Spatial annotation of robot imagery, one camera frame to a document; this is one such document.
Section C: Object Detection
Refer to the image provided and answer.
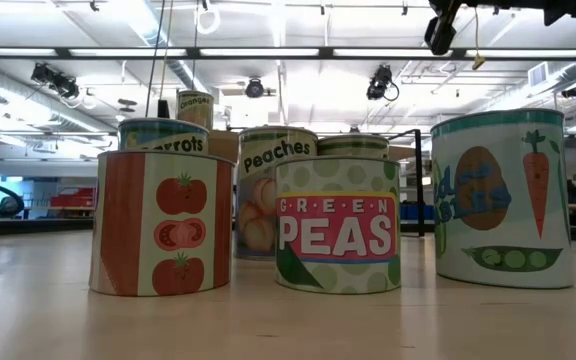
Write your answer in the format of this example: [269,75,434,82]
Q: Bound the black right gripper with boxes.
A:
[423,0,576,57]

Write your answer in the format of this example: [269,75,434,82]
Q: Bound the peaches label can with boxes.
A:
[236,125,319,261]

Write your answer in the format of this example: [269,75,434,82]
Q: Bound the oranges label can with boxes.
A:
[175,89,215,132]

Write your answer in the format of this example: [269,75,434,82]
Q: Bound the carrots label can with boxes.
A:
[117,117,211,156]

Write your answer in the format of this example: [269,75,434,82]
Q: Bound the tomato label can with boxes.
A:
[89,149,236,298]

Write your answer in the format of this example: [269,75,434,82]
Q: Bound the mixed vegetables label can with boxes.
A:
[430,107,575,290]

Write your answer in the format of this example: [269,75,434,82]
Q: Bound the green striped label can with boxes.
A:
[316,133,391,160]

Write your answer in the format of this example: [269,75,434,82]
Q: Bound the blue storage bins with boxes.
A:
[400,200,434,221]

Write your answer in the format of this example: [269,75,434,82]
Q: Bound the green peas label can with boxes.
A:
[274,155,403,295]

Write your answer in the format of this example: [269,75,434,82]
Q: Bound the red cart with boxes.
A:
[50,186,97,210]

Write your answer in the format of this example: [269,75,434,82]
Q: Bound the yellow hanging cord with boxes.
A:
[471,4,487,71]

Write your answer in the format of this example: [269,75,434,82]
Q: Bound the long black cable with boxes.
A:
[145,0,169,119]

